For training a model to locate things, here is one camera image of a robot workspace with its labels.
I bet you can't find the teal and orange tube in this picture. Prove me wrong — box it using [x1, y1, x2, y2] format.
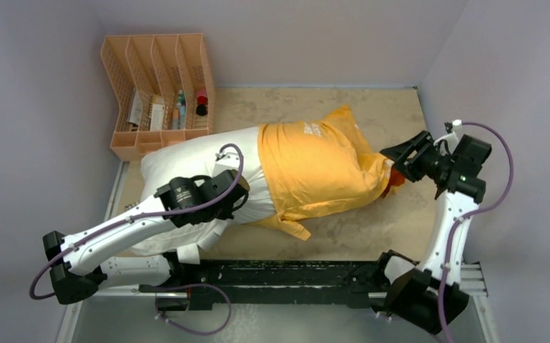
[171, 89, 186, 129]

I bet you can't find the colourful marker pen pack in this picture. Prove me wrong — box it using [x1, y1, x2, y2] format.
[124, 202, 138, 212]

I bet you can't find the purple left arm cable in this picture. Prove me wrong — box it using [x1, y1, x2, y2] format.
[29, 143, 245, 301]

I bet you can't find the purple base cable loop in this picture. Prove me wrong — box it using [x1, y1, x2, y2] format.
[154, 283, 232, 336]

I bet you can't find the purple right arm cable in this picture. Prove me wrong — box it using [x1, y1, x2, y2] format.
[438, 121, 515, 343]

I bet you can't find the beige paper card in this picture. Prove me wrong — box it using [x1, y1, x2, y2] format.
[149, 94, 166, 131]

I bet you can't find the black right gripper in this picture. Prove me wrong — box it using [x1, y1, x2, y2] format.
[381, 131, 456, 184]

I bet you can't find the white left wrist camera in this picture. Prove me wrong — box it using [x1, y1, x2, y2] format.
[212, 151, 239, 176]

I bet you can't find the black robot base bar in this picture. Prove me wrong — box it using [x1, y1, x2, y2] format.
[140, 250, 399, 310]

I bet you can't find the pink plastic file organizer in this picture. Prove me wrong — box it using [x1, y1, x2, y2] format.
[100, 34, 217, 161]

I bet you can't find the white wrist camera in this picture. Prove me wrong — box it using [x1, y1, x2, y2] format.
[212, 151, 239, 176]
[433, 119, 463, 151]

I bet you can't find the white paper booklet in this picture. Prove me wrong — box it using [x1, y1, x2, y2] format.
[127, 89, 142, 126]

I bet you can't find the red and black bottle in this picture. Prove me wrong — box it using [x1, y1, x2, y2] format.
[195, 89, 208, 116]

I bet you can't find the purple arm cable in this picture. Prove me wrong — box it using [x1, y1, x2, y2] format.
[29, 143, 245, 301]
[438, 121, 515, 343]

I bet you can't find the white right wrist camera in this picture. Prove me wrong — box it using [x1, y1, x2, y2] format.
[433, 119, 463, 151]

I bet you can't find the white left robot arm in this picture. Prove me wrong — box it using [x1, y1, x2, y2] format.
[42, 169, 250, 304]

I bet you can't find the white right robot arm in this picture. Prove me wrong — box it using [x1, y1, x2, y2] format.
[373, 131, 492, 335]

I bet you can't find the orange Mickey Mouse pillowcase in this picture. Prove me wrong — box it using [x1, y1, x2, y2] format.
[251, 105, 406, 240]

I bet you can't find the white pillow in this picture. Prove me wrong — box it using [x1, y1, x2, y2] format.
[130, 126, 275, 264]

